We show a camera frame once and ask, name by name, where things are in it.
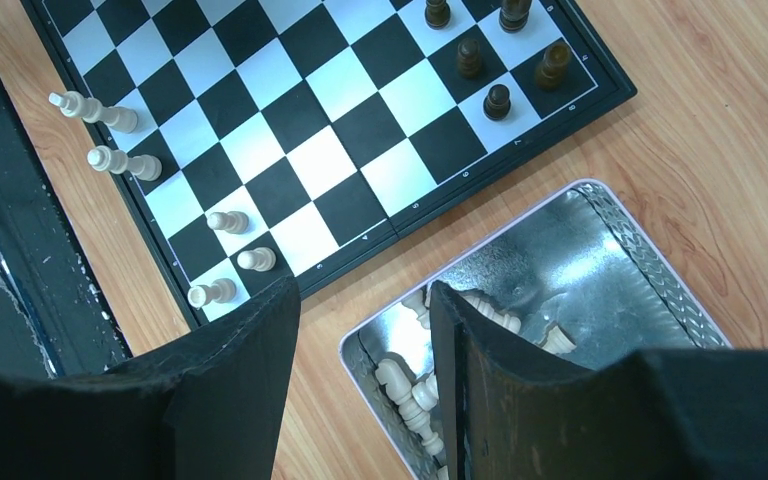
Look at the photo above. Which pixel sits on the white chess pawn corner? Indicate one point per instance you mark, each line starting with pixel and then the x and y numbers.
pixel 221 290

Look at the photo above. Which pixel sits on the white chess pawn second row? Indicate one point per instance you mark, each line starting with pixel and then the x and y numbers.
pixel 232 222
pixel 260 259

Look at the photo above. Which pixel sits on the white chess piece being passed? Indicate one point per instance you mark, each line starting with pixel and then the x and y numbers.
pixel 104 159

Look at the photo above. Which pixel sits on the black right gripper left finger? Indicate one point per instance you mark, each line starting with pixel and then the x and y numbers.
pixel 208 405

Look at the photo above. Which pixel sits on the metal tin box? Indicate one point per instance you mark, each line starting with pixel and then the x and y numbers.
pixel 579 262

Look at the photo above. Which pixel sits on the white chess piece bottom row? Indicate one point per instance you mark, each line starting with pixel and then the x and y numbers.
pixel 72 104

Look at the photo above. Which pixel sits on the black white chessboard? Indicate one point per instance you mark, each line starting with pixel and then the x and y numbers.
pixel 337 127

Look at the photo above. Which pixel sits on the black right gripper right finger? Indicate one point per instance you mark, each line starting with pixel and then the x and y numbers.
pixel 511 410

